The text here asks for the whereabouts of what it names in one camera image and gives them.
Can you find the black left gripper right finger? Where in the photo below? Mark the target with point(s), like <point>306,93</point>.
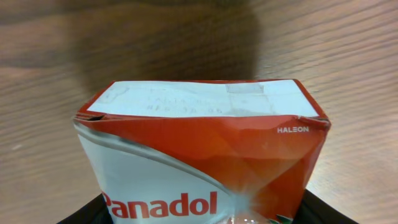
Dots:
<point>313,210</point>

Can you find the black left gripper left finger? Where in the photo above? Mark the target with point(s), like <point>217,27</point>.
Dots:
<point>94,212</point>

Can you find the red Panadol box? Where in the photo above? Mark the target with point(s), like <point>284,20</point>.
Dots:
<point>202,152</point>

